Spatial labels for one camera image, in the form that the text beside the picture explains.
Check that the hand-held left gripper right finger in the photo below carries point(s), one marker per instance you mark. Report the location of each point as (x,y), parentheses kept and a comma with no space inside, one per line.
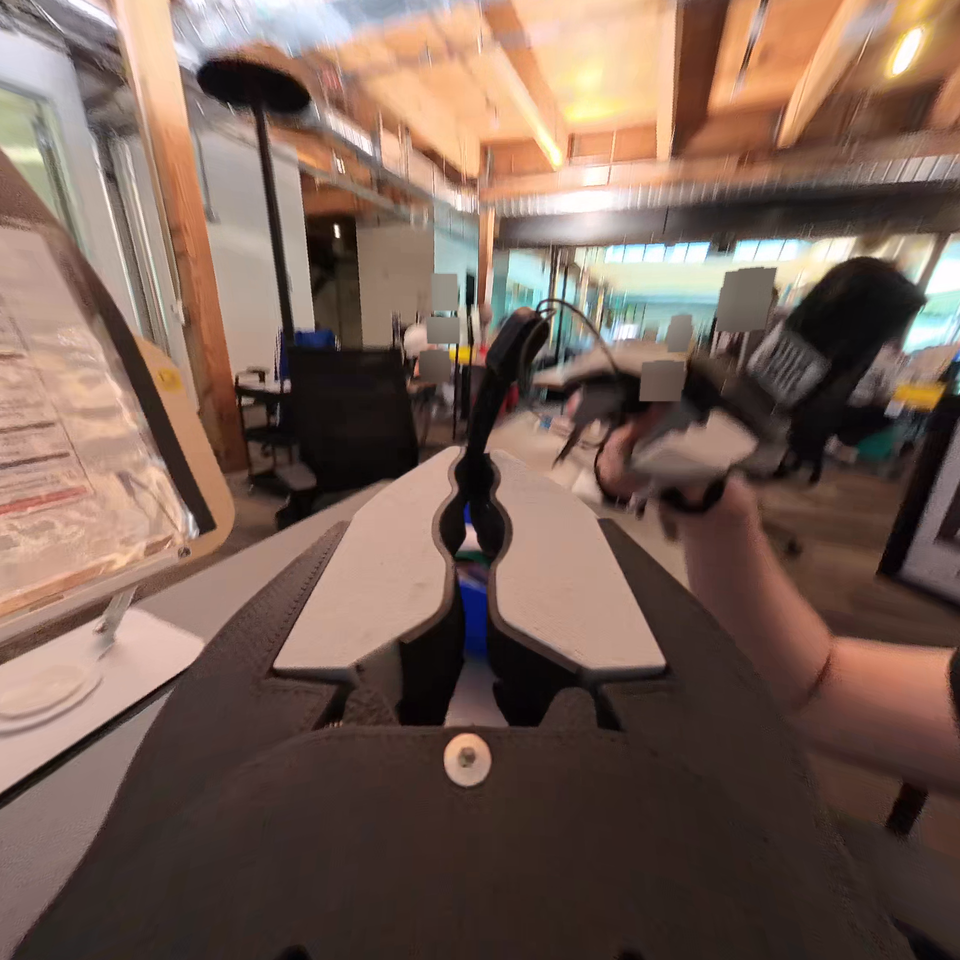
(570,592)

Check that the wooden pillar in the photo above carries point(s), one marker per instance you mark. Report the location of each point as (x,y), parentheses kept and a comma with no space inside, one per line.
(180,225)

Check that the white tablet stand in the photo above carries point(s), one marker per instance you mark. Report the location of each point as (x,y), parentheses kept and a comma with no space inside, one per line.
(135,660)

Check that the blue crate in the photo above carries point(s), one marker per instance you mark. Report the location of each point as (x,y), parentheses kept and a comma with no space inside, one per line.
(315,339)

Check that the black office chair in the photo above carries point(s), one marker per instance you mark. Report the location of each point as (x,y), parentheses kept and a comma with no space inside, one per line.
(352,412)

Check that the framed instruction sheet stand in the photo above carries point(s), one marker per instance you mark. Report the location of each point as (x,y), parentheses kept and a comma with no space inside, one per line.
(154,416)

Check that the person's right forearm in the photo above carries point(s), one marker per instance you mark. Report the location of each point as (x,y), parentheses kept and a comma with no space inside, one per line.
(825,675)

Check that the person's right hand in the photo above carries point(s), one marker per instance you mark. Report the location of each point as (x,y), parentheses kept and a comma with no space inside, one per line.
(619,465)

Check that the blue plastic bin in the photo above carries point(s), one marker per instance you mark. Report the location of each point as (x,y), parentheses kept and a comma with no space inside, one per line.
(474,622)

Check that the black floor lamp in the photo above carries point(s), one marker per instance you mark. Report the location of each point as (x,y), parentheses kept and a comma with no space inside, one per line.
(255,86)

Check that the round ceiling light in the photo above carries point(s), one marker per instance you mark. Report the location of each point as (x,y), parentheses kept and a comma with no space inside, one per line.
(907,51)

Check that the yellow smiley sticker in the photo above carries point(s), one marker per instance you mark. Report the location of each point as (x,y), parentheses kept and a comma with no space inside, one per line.
(169,380)

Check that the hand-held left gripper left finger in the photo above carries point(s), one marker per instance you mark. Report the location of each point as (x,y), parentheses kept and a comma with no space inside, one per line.
(375,585)

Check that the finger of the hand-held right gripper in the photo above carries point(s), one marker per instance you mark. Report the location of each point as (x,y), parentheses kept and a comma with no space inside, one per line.
(604,401)

